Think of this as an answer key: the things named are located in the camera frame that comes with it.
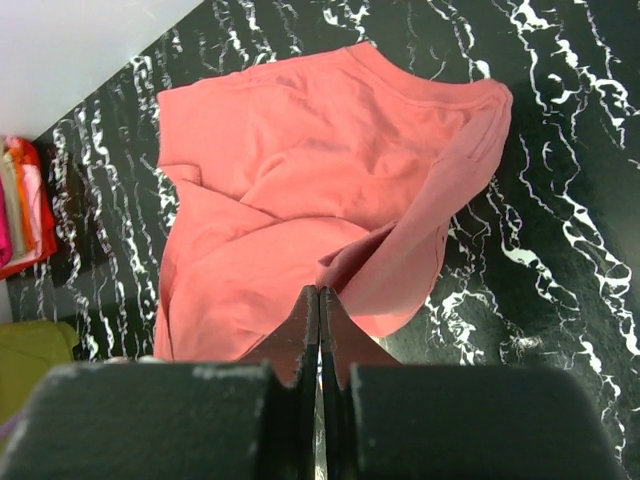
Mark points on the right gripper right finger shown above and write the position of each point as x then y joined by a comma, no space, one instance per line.
389,420

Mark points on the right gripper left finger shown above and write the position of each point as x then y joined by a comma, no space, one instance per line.
250,419

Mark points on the salmon pink t shirt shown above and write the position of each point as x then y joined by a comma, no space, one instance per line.
336,169

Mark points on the stack of folded shirts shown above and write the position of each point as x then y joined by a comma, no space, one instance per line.
28,230

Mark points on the black marble pattern mat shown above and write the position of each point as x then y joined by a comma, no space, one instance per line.
542,268

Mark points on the olive green plastic basket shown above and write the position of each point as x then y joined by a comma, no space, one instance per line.
44,340

